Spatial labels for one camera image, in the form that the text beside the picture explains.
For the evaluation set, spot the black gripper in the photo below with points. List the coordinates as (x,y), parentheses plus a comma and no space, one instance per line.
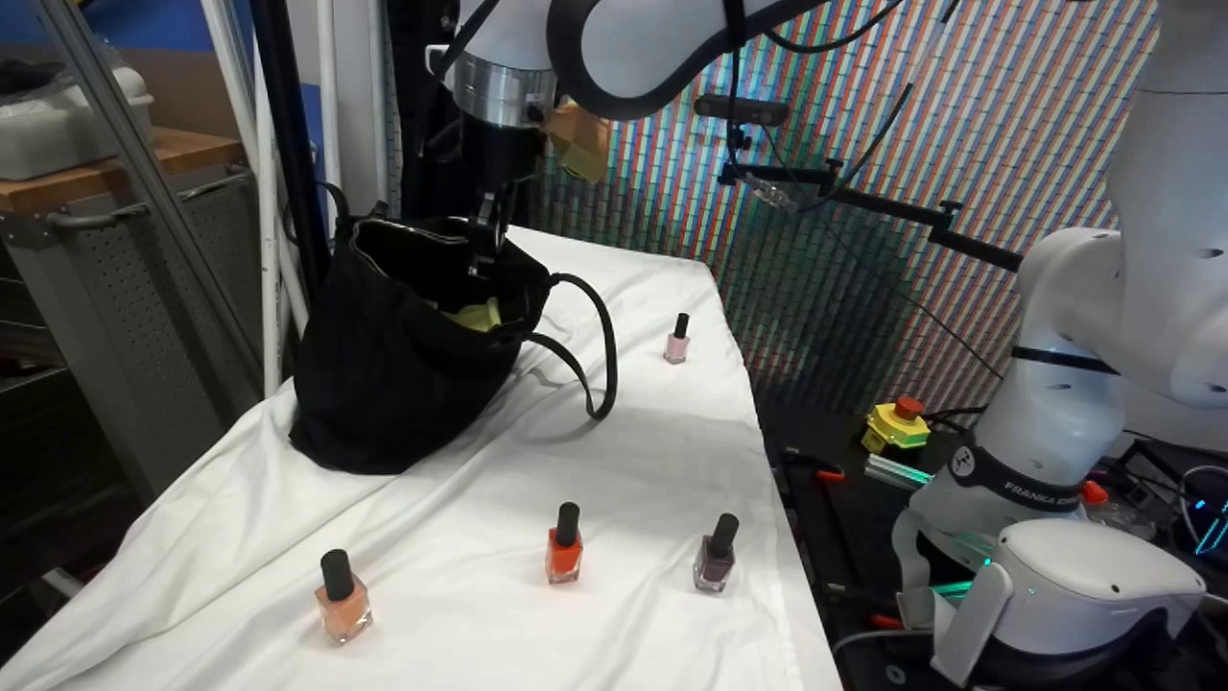
(501,164)

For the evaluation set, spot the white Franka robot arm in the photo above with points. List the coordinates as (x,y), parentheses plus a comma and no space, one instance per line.
(1124,320)

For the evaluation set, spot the red-orange nail polish bottle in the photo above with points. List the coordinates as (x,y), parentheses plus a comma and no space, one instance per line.
(565,547)

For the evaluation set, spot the dark purple nail polish bottle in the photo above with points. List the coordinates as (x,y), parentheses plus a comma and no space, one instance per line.
(715,559)

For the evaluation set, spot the peach nail polish bottle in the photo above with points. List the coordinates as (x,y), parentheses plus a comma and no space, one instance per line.
(341,601)

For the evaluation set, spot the yellow-green cloth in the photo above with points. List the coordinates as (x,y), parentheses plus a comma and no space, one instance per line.
(477,313)

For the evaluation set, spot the black vertical pole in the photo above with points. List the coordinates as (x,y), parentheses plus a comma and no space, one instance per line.
(289,155)

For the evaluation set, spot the white tablecloth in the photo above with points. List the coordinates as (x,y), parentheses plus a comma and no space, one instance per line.
(445,577)

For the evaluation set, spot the wooden board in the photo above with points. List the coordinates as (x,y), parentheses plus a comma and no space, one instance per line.
(129,166)

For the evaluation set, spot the gray perforated metal cabinet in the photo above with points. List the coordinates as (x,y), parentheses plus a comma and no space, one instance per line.
(129,320)

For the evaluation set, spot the blue board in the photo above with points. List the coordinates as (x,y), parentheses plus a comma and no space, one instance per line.
(166,19)

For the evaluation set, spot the orange black clamp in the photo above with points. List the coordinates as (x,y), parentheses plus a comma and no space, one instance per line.
(884,622)
(825,477)

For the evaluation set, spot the yellow emergency stop button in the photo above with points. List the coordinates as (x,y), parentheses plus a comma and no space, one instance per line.
(894,423)

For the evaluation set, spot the white plastic container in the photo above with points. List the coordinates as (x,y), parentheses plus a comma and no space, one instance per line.
(64,126)

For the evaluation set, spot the teal translucent bar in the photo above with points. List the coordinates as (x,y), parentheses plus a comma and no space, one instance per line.
(899,469)

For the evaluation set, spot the wrist camera with yellow mount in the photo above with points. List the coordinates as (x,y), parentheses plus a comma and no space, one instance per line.
(578,139)

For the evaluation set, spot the aluminium frame post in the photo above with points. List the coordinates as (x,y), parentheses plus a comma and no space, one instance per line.
(140,192)

